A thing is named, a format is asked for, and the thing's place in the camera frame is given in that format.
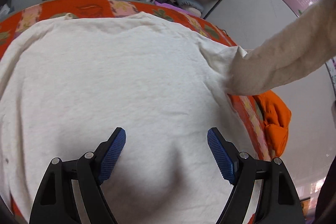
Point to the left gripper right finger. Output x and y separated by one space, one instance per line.
278 199

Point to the cream white knit sweater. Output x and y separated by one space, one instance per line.
68 82

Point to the orange garment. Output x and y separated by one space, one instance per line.
276 118

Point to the grey blue pillow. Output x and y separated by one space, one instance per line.
192 6

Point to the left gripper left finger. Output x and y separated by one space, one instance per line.
71 186

